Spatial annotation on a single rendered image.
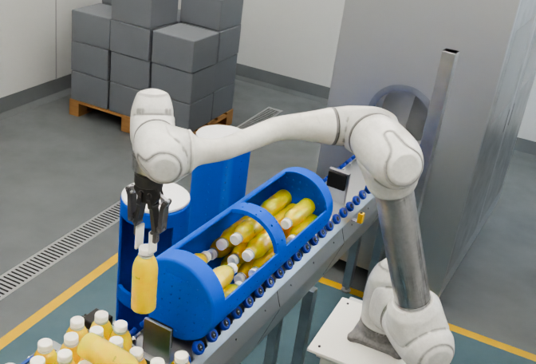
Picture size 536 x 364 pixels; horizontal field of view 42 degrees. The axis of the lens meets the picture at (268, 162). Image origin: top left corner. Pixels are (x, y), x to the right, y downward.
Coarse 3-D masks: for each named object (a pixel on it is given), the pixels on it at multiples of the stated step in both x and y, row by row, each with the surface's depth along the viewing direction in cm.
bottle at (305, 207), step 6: (306, 198) 278; (300, 204) 272; (306, 204) 274; (312, 204) 276; (288, 210) 269; (294, 210) 268; (300, 210) 269; (306, 210) 272; (312, 210) 276; (288, 216) 266; (294, 216) 266; (300, 216) 267; (306, 216) 272; (294, 222) 265; (300, 222) 268
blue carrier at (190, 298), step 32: (256, 192) 260; (320, 192) 274; (224, 224) 262; (320, 224) 273; (160, 256) 215; (192, 256) 213; (224, 256) 260; (288, 256) 252; (160, 288) 217; (192, 288) 210; (256, 288) 237; (160, 320) 222; (192, 320) 215
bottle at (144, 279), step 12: (144, 264) 186; (156, 264) 189; (132, 276) 189; (144, 276) 187; (156, 276) 190; (132, 288) 190; (144, 288) 188; (156, 288) 192; (132, 300) 192; (144, 300) 190; (144, 312) 192
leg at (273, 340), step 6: (282, 318) 328; (276, 330) 327; (270, 336) 330; (276, 336) 328; (270, 342) 331; (276, 342) 330; (270, 348) 332; (276, 348) 333; (270, 354) 333; (276, 354) 336; (264, 360) 336; (270, 360) 334; (276, 360) 339
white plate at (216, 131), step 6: (204, 126) 359; (210, 126) 360; (216, 126) 361; (222, 126) 362; (228, 126) 363; (198, 132) 351; (204, 132) 352; (210, 132) 353; (216, 132) 354; (222, 132) 355; (228, 132) 356; (234, 132) 357; (210, 138) 346
